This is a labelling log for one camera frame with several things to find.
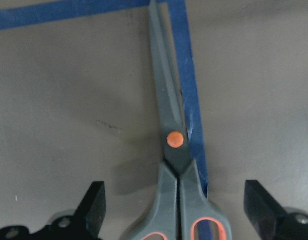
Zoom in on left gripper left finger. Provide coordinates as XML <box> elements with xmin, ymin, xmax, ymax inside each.
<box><xmin>0</xmin><ymin>181</ymin><xmax>106</xmax><ymax>240</ymax></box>

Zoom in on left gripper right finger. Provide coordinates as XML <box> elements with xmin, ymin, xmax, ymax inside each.
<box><xmin>243</xmin><ymin>180</ymin><xmax>308</xmax><ymax>240</ymax></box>

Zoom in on grey orange scissors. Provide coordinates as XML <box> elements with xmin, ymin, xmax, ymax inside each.
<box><xmin>127</xmin><ymin>0</ymin><xmax>232</xmax><ymax>240</ymax></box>

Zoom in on brown gridded table mat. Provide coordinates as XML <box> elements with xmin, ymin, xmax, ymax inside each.
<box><xmin>0</xmin><ymin>0</ymin><xmax>308</xmax><ymax>240</ymax></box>

